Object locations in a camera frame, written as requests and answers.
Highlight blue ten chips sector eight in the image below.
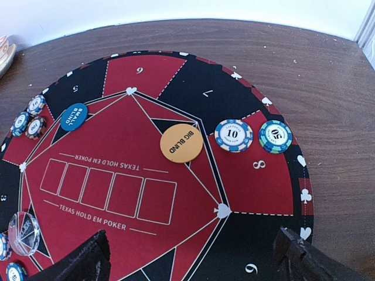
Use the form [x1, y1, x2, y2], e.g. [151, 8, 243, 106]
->
[214, 119, 254, 153]

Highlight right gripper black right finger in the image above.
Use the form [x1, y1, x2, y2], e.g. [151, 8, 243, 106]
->
[273, 227, 369, 280]

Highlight brown hundred chips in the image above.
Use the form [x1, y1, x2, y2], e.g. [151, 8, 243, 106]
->
[25, 116, 47, 140]

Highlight blue small blind button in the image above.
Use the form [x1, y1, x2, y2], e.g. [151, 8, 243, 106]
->
[60, 103, 88, 132]

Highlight round wooden plate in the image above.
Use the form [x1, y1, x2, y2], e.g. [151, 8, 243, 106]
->
[0, 43, 17, 77]

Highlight single blue ten chip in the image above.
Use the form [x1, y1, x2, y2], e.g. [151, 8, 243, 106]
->
[27, 94, 46, 117]

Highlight single green fifty chip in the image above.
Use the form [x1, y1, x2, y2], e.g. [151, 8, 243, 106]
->
[258, 120, 293, 154]

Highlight orange big blind button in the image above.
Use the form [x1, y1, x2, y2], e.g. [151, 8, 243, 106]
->
[160, 124, 203, 163]

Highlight clear acrylic dealer button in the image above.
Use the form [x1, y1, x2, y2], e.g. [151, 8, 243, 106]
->
[8, 211, 40, 256]

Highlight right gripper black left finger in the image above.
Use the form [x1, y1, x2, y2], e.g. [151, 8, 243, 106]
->
[28, 229, 111, 281]

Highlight right aluminium frame post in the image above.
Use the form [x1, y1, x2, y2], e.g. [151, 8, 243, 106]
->
[354, 1, 374, 61]

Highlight round red black poker mat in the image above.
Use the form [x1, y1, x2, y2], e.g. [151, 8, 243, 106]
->
[1, 51, 313, 280]

